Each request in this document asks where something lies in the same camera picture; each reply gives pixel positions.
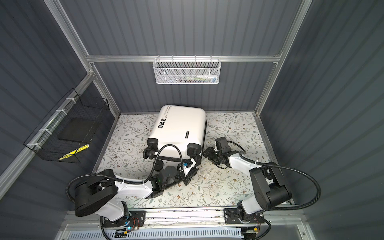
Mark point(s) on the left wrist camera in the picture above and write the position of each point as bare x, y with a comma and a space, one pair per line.
189, 166

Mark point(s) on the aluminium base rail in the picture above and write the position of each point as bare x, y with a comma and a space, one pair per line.
199, 223

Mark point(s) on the yellow black striped item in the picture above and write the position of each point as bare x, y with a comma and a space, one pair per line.
73, 153

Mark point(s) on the white hard-shell suitcase black lining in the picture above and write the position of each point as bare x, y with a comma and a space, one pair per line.
179, 132

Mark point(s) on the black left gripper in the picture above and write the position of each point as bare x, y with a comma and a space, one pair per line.
188, 178

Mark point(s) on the floral table mat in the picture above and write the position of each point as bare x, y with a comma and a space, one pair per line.
211, 186

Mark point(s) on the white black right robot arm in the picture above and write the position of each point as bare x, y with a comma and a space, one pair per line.
268, 183

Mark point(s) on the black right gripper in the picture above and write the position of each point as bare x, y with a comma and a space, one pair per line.
208, 153

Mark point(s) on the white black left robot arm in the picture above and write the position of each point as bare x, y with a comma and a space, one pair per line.
103, 193

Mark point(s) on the black pad in basket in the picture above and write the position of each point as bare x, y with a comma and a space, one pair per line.
79, 130

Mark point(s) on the white wire mesh basket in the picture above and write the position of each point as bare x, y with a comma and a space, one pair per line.
195, 72

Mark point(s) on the black wire mesh basket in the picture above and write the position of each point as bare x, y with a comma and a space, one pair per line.
44, 141

